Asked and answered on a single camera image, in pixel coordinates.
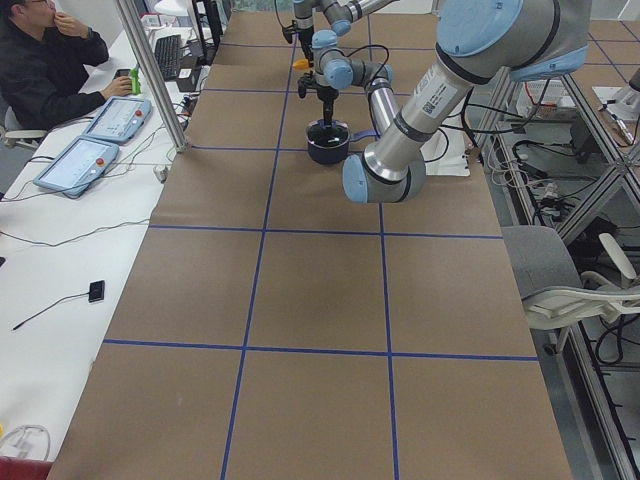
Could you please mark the black gripper corn arm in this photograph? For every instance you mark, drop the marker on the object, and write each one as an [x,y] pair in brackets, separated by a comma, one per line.
[303,42]

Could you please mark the yellow corn cob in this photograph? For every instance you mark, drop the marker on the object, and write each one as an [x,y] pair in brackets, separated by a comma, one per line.
[302,64]

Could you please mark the blue teach pendant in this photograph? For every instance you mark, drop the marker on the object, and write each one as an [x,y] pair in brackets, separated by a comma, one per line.
[78,166]
[119,119]

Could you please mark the grey office chair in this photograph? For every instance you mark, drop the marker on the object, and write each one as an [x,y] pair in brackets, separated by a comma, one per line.
[555,296]

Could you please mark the upper blue teach pendant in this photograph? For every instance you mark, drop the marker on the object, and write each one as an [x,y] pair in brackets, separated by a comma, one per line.
[119,119]

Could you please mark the black wrist camera mount pot arm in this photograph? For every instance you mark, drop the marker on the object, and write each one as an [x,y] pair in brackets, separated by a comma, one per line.
[306,83]

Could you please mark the silver robot arm with corn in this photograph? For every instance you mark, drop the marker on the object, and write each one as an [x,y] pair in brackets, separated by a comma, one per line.
[339,17]

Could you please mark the dark blue saucepan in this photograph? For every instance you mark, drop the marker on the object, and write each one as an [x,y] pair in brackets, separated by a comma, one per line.
[336,155]

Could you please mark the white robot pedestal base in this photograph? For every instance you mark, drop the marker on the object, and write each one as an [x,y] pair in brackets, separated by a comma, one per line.
[445,153]

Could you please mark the seated person in black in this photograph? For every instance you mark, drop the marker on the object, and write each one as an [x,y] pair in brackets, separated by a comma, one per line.
[44,55]

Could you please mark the black wrist camera mount corn arm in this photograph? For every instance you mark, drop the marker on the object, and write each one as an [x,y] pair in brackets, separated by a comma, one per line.
[290,32]

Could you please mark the black keyboard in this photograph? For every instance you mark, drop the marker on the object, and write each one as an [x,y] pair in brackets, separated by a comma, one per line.
[168,54]

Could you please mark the small black device on table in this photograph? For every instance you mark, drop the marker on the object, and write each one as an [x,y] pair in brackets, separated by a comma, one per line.
[96,291]

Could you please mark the aluminium frame post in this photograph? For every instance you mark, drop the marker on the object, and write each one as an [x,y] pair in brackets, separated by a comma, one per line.
[128,14]

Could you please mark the lower blue teach pendant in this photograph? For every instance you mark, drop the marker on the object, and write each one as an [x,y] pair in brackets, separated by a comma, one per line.
[78,166]

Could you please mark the black gripper pot arm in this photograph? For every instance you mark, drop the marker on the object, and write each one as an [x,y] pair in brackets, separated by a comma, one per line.
[327,95]

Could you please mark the glass pot lid blue knob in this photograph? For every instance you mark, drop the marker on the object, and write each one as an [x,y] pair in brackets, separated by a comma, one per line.
[335,137]

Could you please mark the silver robot arm at pot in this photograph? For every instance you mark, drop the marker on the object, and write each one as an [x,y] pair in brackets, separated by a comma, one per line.
[475,39]

